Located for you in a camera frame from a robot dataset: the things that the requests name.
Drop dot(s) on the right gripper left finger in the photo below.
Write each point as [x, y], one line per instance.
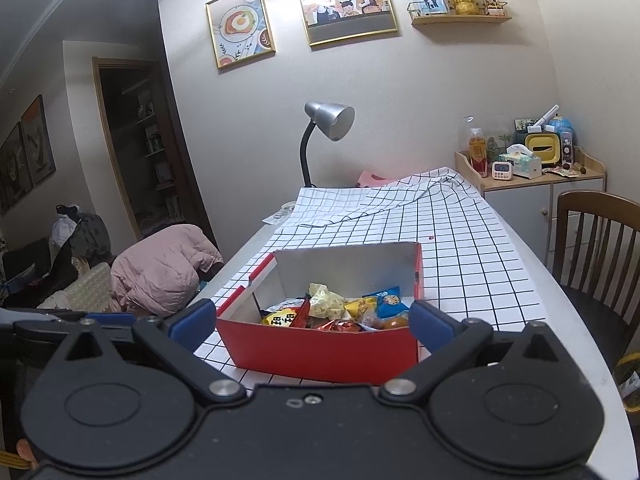
[172, 342]

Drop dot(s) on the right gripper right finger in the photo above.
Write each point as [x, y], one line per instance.
[453, 346]

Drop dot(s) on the brown cake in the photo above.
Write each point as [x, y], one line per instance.
[398, 321]

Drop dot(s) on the yellow gold snack packet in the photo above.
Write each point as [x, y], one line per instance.
[358, 307]

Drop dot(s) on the orange yellow snack bag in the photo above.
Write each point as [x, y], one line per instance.
[280, 318]

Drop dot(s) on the red orange snack packet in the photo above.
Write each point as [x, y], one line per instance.
[340, 326]

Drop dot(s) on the white blue snack packet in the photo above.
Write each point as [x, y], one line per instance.
[288, 303]

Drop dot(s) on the pale yellow snack bag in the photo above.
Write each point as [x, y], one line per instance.
[325, 304]

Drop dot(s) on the pink puffer jacket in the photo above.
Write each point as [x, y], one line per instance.
[162, 273]

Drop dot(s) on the white black grid tablecloth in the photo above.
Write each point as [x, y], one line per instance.
[440, 241]

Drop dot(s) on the red white cardboard box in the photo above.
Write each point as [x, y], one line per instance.
[325, 319]

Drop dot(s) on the dark wooden bookshelf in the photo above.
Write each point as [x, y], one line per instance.
[152, 169]

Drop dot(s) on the wooden top side cabinet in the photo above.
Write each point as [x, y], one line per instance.
[529, 206]

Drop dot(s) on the papers on table edge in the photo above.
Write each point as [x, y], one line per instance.
[280, 215]

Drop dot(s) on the brown wooden chair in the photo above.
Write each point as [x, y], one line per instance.
[596, 263]

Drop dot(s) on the white digital timer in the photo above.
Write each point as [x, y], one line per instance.
[501, 171]

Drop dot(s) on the pink object behind table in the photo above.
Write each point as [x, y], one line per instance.
[369, 180]

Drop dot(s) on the tissue box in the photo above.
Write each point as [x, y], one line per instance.
[525, 163]

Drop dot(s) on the orange juice bottle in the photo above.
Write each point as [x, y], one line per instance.
[478, 152]

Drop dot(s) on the yellow radio box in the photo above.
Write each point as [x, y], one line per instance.
[545, 146]

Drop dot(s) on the silver black desk lamp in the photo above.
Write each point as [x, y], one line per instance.
[333, 120]

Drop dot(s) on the dark wall picture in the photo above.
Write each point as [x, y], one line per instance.
[37, 143]

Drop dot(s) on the food picture frame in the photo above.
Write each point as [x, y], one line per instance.
[240, 31]

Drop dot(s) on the wooden wall shelf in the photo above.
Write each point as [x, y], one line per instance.
[419, 16]

